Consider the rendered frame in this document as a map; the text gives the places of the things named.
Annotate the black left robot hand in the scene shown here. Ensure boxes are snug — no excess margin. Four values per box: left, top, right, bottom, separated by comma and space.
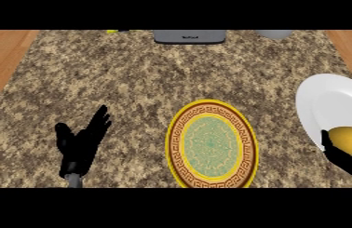
53, 104, 112, 179

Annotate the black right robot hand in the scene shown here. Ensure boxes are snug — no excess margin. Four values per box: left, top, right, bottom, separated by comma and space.
320, 129, 352, 176

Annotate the pale grey round container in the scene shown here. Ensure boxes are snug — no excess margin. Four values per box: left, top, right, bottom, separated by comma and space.
254, 29, 294, 40

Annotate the yellow lemon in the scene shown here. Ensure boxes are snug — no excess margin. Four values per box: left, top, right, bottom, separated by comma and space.
326, 127, 352, 156

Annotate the grey appliance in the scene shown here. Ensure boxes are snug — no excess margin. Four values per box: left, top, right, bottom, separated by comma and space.
152, 29, 227, 45

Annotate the white plate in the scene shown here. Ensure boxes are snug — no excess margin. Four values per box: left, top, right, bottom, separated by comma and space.
294, 73, 352, 152

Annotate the yellow patterned plate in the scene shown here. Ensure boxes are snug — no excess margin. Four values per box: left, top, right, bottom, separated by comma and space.
164, 99, 260, 189

